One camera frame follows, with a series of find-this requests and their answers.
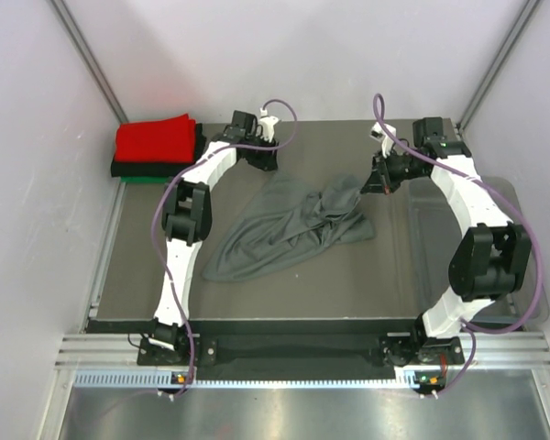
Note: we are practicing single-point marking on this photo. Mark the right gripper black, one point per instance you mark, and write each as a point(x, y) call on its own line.
point(380, 180)

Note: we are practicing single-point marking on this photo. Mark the black folded t shirt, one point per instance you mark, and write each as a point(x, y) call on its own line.
point(119, 169)

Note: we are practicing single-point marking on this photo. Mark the right corner aluminium post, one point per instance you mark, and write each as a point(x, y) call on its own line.
point(511, 39)

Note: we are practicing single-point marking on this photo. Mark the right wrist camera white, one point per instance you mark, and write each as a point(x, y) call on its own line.
point(384, 137)

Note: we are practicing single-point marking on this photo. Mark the red folded t shirt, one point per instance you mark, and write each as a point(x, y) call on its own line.
point(166, 141)

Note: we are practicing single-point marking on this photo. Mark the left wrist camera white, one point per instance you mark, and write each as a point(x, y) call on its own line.
point(266, 125)

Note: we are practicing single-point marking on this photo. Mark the aluminium frame rail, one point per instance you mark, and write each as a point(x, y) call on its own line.
point(527, 350)

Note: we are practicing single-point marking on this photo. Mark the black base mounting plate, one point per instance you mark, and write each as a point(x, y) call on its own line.
point(315, 349)

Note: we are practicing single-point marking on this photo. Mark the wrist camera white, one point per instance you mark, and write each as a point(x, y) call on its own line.
point(266, 125)
point(384, 137)

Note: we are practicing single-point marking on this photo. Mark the left corner aluminium post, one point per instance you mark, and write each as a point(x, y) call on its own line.
point(69, 23)

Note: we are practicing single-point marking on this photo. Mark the corner aluminium post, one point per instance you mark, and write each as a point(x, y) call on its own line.
point(69, 23)
point(511, 39)

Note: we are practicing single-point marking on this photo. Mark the grey t shirt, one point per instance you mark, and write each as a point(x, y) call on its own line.
point(287, 222)

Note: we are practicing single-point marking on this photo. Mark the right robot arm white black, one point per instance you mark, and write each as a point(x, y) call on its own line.
point(491, 259)

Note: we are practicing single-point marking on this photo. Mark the green folded t shirt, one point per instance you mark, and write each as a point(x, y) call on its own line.
point(144, 179)

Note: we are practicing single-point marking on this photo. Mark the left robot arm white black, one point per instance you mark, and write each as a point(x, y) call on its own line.
point(186, 219)

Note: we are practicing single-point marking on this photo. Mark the slotted cable duct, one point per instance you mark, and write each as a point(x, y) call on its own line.
point(173, 380)

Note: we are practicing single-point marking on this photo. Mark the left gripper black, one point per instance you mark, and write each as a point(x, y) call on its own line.
point(267, 162)

